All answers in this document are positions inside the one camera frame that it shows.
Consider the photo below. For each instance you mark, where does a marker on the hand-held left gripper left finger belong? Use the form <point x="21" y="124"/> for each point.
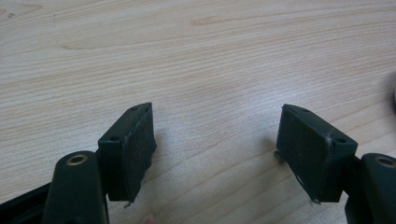
<point x="124" y="155"/>

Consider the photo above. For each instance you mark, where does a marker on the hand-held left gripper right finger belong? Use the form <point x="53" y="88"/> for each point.
<point x="308" y="149"/>

